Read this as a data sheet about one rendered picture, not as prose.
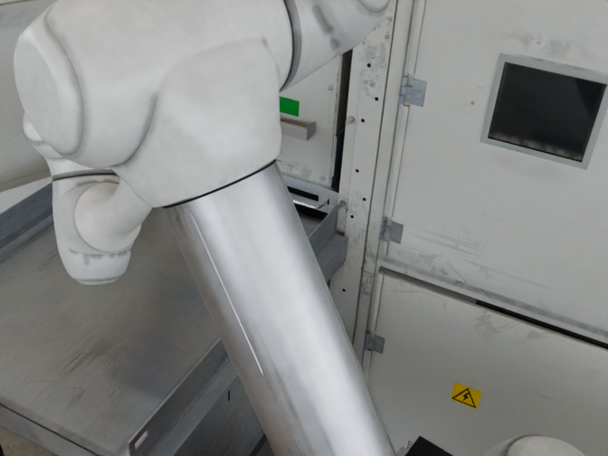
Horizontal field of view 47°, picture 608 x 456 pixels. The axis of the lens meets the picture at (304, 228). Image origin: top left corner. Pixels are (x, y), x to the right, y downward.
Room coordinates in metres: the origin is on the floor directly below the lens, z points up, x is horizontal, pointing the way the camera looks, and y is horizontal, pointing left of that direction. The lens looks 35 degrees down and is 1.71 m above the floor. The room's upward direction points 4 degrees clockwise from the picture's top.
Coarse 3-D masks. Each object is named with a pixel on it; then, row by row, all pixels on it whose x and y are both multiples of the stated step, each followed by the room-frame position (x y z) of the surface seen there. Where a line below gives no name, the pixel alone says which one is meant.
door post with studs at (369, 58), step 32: (384, 32) 1.19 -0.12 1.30; (352, 64) 1.22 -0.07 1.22; (384, 64) 1.19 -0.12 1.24; (352, 96) 1.21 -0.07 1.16; (352, 128) 1.21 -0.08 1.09; (352, 160) 1.21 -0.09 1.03; (352, 192) 1.20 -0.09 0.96; (352, 224) 1.20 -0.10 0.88; (352, 256) 1.19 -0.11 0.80; (352, 288) 1.19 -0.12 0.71; (352, 320) 1.19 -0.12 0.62
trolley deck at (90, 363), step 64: (320, 256) 1.13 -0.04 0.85; (0, 320) 0.88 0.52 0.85; (64, 320) 0.89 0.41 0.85; (128, 320) 0.90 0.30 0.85; (192, 320) 0.91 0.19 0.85; (0, 384) 0.74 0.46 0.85; (64, 384) 0.75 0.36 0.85; (128, 384) 0.76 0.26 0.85; (64, 448) 0.65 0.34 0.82; (192, 448) 0.67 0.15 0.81
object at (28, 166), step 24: (0, 0) 1.37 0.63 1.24; (24, 0) 1.40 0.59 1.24; (48, 0) 1.42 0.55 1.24; (0, 24) 1.35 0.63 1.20; (24, 24) 1.40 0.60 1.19; (0, 48) 1.36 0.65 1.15; (0, 72) 1.36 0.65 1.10; (0, 96) 1.35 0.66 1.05; (0, 120) 1.34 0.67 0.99; (0, 144) 1.33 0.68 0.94; (24, 144) 1.37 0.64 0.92; (0, 168) 1.33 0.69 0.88; (24, 168) 1.36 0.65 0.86; (48, 168) 1.40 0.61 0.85; (0, 192) 1.29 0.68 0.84
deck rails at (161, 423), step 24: (48, 192) 1.22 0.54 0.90; (0, 216) 1.10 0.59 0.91; (24, 216) 1.16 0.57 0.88; (48, 216) 1.20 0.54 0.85; (0, 240) 1.09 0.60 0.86; (24, 240) 1.11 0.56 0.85; (312, 240) 1.11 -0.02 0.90; (216, 360) 0.79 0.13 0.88; (192, 384) 0.73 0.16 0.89; (168, 408) 0.68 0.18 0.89; (144, 432) 0.66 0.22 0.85; (168, 432) 0.67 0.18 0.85
